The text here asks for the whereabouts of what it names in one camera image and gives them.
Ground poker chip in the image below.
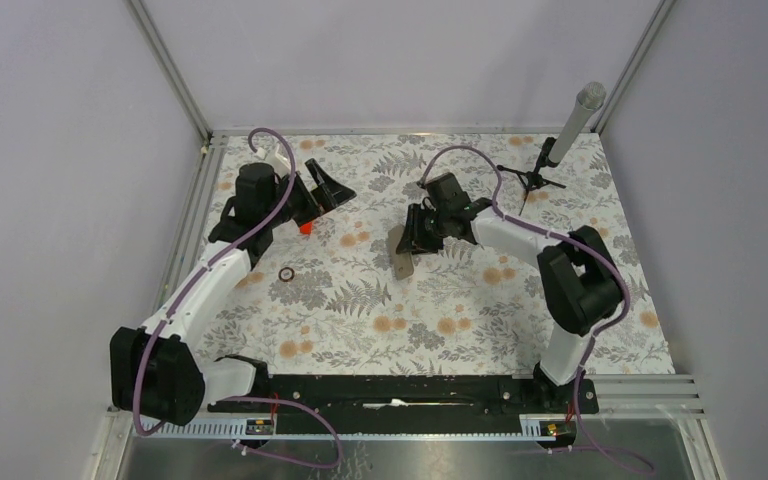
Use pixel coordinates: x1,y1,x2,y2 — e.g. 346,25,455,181
278,267,295,282

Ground black mini tripod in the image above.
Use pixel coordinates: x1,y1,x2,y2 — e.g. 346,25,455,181
496,137,567,204

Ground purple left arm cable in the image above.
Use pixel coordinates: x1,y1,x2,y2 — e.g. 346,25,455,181
130,127,344,470

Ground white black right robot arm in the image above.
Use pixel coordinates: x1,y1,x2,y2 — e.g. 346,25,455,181
388,173,628,412

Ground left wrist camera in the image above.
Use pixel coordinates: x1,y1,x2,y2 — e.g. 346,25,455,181
254,145,291,177

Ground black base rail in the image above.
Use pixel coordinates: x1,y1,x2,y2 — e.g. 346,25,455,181
208,374,600,436

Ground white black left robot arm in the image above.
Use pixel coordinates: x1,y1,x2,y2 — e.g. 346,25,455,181
109,157,356,426

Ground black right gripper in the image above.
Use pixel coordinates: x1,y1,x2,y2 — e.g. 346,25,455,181
396,203,450,257

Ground grey microphone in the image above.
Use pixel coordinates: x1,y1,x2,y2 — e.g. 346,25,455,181
547,81,607,167

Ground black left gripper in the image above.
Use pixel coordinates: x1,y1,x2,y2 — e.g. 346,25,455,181
264,159,355,228

